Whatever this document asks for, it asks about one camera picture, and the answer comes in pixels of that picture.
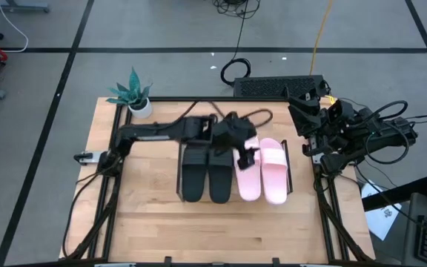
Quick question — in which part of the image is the black coiled floor cable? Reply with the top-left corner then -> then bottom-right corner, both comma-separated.
219,0 -> 252,88

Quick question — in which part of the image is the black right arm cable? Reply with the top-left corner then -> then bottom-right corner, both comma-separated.
364,99 -> 411,166

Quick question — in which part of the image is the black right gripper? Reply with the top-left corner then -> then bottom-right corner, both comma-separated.
287,88 -> 350,145

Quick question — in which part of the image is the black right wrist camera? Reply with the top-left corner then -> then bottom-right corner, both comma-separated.
327,99 -> 355,125

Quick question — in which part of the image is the black perforated computer case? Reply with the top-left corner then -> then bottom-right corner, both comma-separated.
233,74 -> 330,99

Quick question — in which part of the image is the black table side cable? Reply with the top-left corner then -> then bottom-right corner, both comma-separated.
62,172 -> 105,260

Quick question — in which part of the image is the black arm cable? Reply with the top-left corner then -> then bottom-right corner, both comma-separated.
364,99 -> 411,166
176,99 -> 274,130

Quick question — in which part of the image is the silver metal bracket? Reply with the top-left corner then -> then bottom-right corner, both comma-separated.
311,137 -> 324,166
73,151 -> 105,165

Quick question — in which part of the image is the black cable bundle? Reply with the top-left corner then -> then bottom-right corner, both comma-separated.
211,0 -> 262,20

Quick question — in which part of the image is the white paper sheet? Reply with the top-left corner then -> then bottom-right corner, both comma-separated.
360,182 -> 403,242

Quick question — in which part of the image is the wooden shelf with black frame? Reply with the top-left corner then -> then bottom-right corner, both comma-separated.
175,139 -> 294,203

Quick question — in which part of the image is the white cable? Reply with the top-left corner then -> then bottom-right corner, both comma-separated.
0,0 -> 30,53

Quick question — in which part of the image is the black slide sandal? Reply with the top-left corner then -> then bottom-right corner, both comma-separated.
181,142 -> 209,203
208,146 -> 234,205

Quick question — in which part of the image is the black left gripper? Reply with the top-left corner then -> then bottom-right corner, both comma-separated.
211,111 -> 261,171

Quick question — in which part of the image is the grey desk foot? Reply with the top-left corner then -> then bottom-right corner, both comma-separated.
0,0 -> 50,14

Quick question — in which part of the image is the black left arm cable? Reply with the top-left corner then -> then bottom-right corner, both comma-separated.
176,99 -> 274,130

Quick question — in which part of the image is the green plant in white pot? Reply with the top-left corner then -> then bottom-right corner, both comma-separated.
105,66 -> 154,120

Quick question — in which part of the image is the yellow cable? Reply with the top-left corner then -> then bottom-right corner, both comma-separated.
308,0 -> 335,76

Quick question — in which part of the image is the pink slide sandal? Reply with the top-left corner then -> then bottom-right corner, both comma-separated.
233,136 -> 262,202
259,137 -> 288,205

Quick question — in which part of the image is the black bar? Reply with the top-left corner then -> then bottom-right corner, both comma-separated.
361,176 -> 427,212

